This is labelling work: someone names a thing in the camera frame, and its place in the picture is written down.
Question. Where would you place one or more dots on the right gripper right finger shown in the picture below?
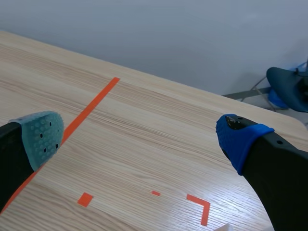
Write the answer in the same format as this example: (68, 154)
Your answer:
(269, 168)

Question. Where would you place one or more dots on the dark blue chair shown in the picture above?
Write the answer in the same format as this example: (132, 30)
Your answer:
(286, 89)

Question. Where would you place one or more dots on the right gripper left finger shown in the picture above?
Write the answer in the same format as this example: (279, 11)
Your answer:
(21, 149)

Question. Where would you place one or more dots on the small white stand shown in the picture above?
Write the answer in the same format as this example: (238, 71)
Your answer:
(222, 227)

